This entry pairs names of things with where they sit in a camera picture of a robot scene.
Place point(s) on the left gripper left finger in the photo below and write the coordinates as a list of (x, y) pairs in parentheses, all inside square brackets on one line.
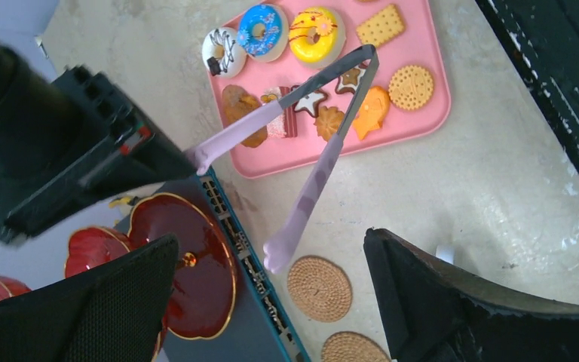
[(89, 310)]

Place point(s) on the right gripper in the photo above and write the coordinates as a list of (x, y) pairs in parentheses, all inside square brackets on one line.
[(68, 144)]

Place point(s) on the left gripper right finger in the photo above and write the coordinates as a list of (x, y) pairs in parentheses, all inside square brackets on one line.
[(432, 310)]

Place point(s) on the red three-tier cake stand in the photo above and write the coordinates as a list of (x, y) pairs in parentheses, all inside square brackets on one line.
[(169, 270)]

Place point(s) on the pink layered cake slice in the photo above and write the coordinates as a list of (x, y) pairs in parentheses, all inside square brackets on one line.
[(285, 125)]

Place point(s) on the pink silicone metal tongs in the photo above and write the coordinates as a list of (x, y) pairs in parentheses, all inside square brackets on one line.
[(280, 248)]

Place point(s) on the left woven rattan coaster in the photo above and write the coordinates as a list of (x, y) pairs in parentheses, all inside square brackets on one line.
[(349, 346)]

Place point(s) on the woven rattan coaster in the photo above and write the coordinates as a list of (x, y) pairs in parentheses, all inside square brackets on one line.
[(349, 346), (319, 288)]

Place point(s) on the brown baked bread piece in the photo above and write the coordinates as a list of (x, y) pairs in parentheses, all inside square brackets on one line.
[(236, 103)]

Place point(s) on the right woven rattan coaster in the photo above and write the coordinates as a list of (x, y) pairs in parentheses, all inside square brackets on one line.
[(319, 288)]

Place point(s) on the white chocolate donut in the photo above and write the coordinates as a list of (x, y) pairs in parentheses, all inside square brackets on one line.
[(222, 55)]

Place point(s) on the blue frosted donut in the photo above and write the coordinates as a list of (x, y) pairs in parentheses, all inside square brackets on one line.
[(263, 32)]

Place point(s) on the white iced star cookie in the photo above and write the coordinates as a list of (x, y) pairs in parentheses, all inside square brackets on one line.
[(311, 102)]

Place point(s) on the swirl butter cookie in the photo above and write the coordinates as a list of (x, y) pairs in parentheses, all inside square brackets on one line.
[(328, 121)]

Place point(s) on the orange fish shaped cake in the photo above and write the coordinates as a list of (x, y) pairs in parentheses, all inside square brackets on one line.
[(372, 112)]

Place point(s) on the yellow frosted donut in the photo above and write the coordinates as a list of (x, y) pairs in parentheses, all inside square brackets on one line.
[(317, 36)]

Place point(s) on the brown centred star cookie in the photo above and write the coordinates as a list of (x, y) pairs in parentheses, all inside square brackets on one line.
[(349, 81)]

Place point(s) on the round biscuit near fish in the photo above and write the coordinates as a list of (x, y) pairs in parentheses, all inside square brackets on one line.
[(411, 87)]

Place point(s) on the square yellow biscuit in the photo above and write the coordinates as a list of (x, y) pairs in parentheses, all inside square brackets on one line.
[(382, 27)]

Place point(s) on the dark network switch box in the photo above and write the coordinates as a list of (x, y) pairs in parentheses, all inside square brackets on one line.
[(259, 329)]

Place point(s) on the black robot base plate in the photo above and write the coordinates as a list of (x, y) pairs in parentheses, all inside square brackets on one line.
[(541, 38)]

